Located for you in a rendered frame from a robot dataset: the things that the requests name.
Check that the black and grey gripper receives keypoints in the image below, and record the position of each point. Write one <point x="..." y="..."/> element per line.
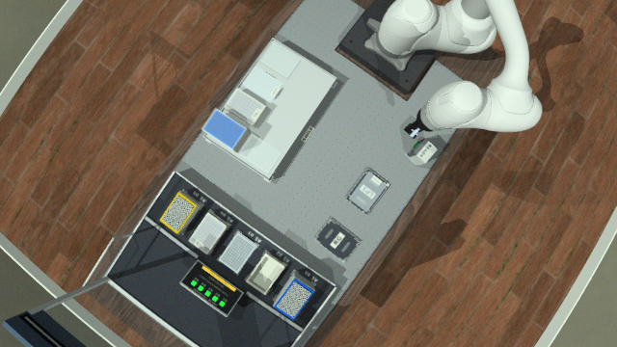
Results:
<point x="418" y="125"/>

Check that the white ready button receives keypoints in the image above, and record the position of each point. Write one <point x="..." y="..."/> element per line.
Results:
<point x="421" y="152"/>

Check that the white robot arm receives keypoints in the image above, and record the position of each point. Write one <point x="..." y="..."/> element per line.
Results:
<point x="463" y="26"/>

